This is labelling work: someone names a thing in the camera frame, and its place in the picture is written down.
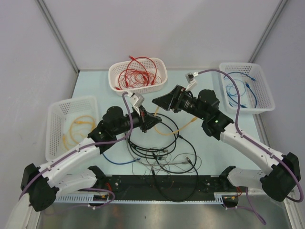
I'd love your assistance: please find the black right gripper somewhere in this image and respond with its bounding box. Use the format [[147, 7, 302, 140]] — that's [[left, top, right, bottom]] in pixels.
[[152, 85, 207, 120]]

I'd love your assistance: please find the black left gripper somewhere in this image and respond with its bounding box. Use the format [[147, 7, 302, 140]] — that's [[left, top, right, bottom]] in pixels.
[[112, 105, 161, 135]]

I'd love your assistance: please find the yellow ethernet cable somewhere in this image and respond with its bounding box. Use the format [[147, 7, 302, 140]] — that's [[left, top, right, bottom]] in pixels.
[[153, 106, 198, 136]]

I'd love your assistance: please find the red ethernet cable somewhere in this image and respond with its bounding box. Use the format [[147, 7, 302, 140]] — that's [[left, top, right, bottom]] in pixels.
[[123, 56, 159, 86], [128, 55, 150, 83], [115, 68, 148, 91]]

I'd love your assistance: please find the white basket top centre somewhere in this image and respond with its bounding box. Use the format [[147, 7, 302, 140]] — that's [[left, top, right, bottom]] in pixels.
[[108, 56, 168, 95]]

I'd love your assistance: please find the white basket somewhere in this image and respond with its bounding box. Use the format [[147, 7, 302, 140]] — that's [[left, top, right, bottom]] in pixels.
[[45, 96, 99, 162], [108, 56, 168, 95], [219, 62, 275, 115]]

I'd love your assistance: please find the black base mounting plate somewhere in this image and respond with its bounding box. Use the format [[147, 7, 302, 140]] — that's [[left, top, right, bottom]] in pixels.
[[93, 175, 239, 202]]

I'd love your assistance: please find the white basket left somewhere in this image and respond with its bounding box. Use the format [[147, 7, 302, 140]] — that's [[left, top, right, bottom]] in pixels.
[[45, 96, 99, 162]]

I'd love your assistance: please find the white basket right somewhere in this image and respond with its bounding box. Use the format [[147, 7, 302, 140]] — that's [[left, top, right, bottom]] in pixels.
[[219, 62, 275, 115]]

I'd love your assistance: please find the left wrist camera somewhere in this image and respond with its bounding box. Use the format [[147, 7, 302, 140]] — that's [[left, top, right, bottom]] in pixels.
[[127, 91, 144, 114]]

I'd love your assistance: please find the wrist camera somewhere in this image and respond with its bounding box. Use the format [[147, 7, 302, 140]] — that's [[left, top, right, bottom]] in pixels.
[[185, 72, 199, 91], [127, 91, 144, 114]]

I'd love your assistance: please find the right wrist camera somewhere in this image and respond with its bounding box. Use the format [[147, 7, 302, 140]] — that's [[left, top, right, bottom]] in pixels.
[[185, 72, 199, 91]]

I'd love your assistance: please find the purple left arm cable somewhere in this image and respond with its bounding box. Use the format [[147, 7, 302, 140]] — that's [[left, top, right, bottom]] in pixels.
[[18, 92, 133, 200]]

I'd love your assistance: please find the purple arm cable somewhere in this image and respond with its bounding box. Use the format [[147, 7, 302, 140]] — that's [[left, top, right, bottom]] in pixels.
[[196, 69, 301, 202], [18, 92, 133, 200]]

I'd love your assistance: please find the grey ethernet cable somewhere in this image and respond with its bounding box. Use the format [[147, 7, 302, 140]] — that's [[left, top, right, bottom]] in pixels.
[[125, 133, 191, 167]]

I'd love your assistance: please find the black cable coil left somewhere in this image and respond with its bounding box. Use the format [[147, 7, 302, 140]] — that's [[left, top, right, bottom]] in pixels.
[[122, 113, 180, 160]]

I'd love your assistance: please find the red ethernet cable in basket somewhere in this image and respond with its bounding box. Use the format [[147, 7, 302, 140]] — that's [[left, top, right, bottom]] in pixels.
[[123, 56, 159, 86]]

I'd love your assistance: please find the thin red wire in basket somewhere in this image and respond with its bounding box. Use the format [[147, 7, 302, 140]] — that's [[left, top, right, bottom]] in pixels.
[[116, 69, 163, 89]]

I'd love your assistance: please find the thin black wire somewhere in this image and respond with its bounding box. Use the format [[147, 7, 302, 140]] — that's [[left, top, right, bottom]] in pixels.
[[131, 147, 203, 177]]

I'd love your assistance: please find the thin blue wire coil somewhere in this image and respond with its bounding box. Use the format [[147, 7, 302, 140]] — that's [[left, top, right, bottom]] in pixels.
[[225, 82, 239, 97]]

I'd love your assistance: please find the black cable large loop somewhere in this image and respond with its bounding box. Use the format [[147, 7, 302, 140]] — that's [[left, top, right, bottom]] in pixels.
[[151, 135, 199, 203]]

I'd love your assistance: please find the yellow cable in left basket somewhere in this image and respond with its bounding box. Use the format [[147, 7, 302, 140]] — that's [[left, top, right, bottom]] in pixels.
[[61, 115, 98, 153]]

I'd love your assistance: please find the blue ethernet cable in basket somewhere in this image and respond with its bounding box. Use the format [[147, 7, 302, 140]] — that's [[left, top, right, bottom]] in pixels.
[[244, 82, 258, 109]]

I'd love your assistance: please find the white slotted cable duct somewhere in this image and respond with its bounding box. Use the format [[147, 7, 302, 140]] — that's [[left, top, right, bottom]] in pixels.
[[54, 193, 238, 205]]

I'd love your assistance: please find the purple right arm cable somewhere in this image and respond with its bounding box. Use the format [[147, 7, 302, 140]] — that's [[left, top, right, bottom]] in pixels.
[[196, 69, 301, 202]]

